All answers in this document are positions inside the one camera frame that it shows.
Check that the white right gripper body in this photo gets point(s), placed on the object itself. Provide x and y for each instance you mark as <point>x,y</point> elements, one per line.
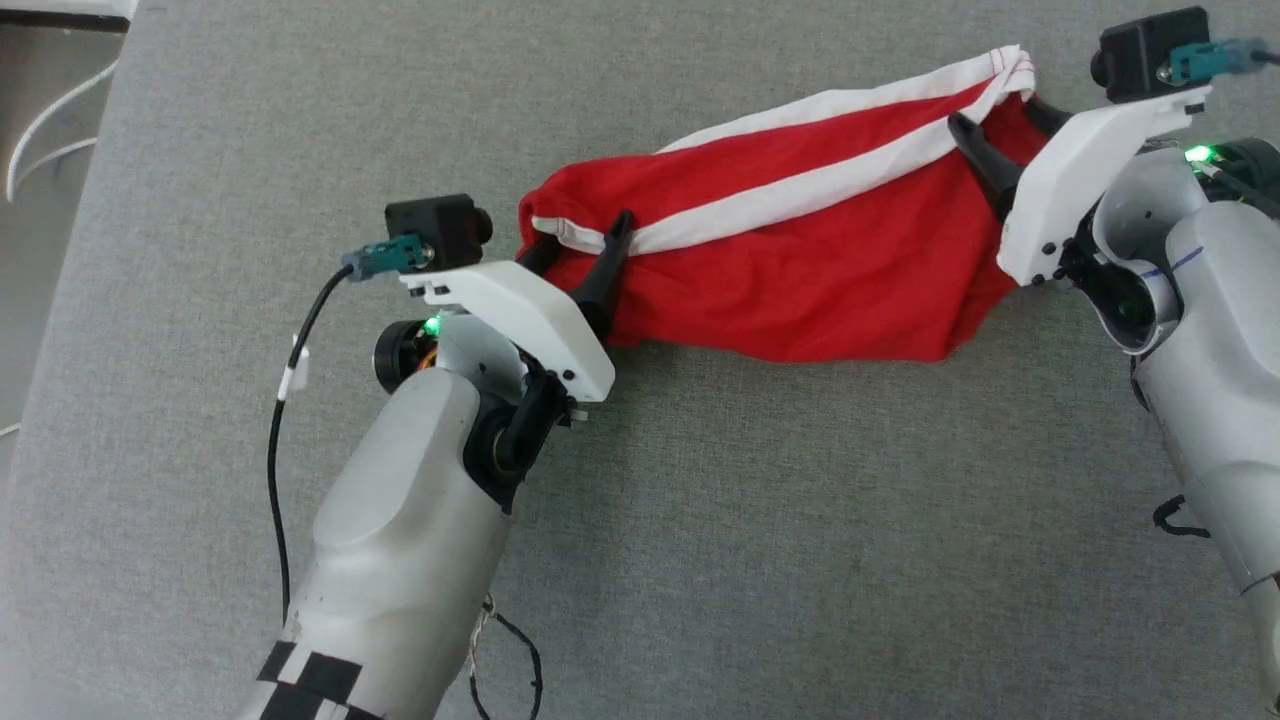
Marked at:
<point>1070,180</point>

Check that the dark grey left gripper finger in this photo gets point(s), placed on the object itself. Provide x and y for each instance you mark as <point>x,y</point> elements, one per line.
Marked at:
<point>605,270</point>
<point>540,256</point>

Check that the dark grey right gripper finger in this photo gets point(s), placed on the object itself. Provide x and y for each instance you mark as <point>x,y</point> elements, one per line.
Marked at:
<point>982,160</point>
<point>1047,115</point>

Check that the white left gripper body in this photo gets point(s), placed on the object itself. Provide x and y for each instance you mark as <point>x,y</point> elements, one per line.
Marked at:
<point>530,315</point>

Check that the red garment with white stripes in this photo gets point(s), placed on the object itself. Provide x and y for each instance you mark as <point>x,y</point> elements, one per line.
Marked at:
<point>800,260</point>

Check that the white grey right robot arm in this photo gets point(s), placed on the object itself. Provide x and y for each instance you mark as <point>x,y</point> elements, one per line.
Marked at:
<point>1210,370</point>

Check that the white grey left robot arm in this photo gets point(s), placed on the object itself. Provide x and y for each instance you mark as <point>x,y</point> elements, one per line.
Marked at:
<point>400,540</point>

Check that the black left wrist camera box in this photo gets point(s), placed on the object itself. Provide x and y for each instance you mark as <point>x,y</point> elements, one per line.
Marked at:
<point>435,225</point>

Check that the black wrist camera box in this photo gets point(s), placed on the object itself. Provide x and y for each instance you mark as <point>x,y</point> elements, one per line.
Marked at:
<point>435,225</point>
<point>1145,55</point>

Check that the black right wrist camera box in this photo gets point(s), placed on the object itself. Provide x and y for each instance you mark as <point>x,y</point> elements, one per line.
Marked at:
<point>1145,55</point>

